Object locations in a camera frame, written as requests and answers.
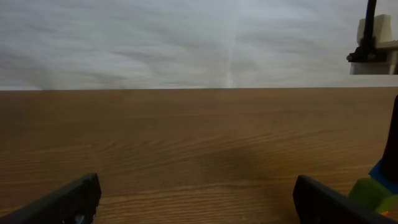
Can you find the orange cube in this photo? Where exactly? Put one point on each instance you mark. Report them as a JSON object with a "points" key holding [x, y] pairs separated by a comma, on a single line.
{"points": [[384, 213]]}

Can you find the blue cube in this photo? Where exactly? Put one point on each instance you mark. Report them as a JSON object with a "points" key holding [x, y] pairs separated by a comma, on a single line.
{"points": [[376, 174]]}

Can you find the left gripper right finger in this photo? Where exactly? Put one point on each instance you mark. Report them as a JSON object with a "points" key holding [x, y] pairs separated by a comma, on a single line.
{"points": [[320, 202]]}

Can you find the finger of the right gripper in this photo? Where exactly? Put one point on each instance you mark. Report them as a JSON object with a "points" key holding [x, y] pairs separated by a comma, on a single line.
{"points": [[392, 149]]}

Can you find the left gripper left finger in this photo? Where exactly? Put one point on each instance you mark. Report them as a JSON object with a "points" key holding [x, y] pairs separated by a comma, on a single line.
{"points": [[62, 205]]}

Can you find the green cube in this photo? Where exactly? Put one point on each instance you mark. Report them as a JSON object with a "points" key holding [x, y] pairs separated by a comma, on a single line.
{"points": [[367, 193]]}

